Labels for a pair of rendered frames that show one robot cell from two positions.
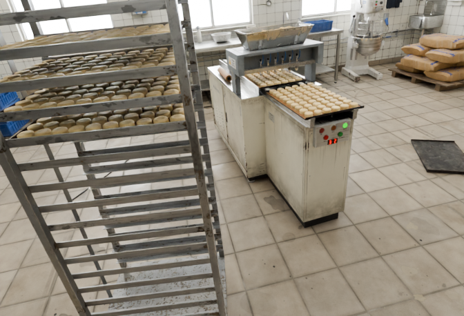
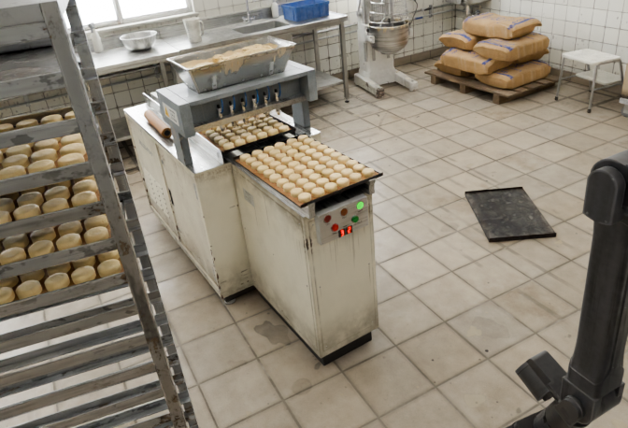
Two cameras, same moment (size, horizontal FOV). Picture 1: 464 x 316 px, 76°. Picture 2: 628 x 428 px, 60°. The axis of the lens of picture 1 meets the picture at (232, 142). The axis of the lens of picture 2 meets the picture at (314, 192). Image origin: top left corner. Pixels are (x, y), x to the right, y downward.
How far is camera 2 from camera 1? 38 cm
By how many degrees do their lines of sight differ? 14
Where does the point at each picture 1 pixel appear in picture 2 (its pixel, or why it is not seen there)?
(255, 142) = (228, 238)
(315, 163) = (326, 267)
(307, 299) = not seen: outside the picture
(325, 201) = (349, 319)
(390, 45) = (423, 31)
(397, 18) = not seen: outside the picture
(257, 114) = (225, 193)
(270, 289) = not seen: outside the picture
